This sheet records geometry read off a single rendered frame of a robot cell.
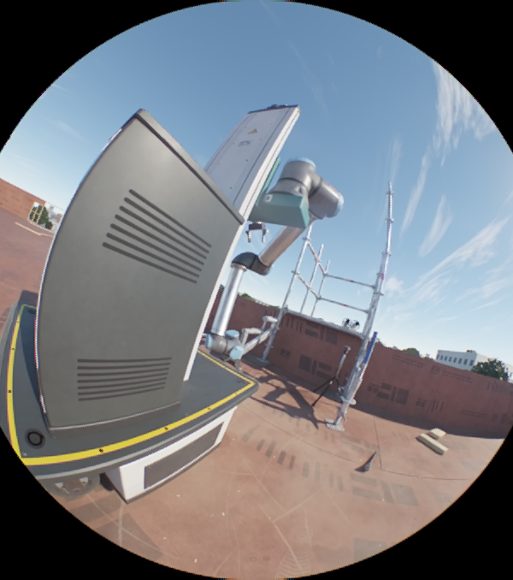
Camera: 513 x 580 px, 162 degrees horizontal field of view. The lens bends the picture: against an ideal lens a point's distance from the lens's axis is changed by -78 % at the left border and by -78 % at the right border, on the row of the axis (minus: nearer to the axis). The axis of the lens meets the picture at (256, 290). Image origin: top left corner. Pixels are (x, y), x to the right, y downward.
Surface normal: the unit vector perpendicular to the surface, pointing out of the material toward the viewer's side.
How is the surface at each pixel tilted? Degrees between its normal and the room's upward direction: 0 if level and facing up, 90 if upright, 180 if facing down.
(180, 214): 90
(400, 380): 90
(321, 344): 90
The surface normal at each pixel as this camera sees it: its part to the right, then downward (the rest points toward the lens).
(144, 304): 0.86, 0.28
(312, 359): -0.50, -0.26
